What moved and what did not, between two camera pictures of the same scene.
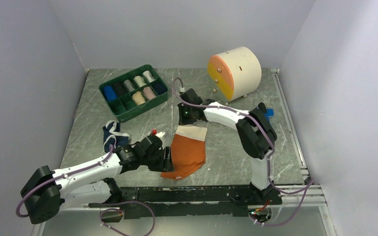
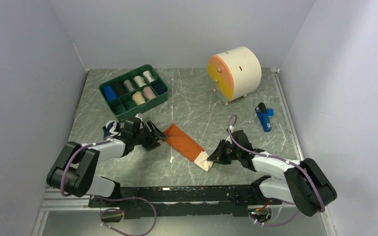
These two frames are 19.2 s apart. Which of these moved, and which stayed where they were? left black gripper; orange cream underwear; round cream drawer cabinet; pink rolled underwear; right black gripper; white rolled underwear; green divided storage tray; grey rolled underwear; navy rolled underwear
Moved: right black gripper; orange cream underwear; left black gripper
Stayed: navy rolled underwear; white rolled underwear; round cream drawer cabinet; pink rolled underwear; grey rolled underwear; green divided storage tray
